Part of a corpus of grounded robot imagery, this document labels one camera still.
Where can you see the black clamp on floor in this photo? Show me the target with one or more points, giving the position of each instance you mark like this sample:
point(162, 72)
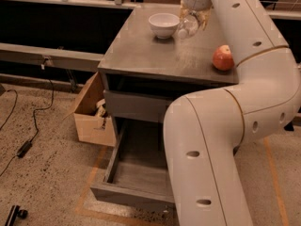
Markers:
point(15, 212)

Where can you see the grey wooden drawer cabinet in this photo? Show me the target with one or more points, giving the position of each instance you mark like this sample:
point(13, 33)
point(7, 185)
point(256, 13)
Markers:
point(139, 62)

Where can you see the grey metal rail beam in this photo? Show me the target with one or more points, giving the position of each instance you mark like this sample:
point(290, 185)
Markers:
point(57, 58)

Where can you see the open cardboard box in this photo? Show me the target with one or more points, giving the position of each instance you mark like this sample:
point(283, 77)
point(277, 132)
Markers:
point(90, 126)

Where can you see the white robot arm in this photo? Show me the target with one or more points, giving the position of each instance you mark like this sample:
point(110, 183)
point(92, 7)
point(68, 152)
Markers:
point(201, 129)

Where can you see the closed grey upper drawer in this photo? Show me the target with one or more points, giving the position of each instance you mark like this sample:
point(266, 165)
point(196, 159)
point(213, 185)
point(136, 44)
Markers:
point(134, 106)

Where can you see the black power adapter with cable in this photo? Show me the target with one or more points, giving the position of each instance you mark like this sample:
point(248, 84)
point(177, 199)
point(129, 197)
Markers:
point(24, 149)

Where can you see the white ceramic bowl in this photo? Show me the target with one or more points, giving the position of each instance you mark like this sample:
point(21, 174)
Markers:
point(163, 25)

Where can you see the open grey lower drawer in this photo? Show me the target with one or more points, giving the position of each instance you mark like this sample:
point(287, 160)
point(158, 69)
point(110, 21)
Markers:
point(137, 173)

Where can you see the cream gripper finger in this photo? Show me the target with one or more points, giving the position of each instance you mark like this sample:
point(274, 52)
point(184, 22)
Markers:
point(183, 12)
point(203, 17)

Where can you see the clear plastic water bottle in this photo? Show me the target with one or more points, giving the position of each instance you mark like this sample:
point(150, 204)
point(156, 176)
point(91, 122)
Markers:
point(188, 26)

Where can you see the red apple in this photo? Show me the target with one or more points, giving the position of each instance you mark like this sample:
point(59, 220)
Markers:
point(222, 58)

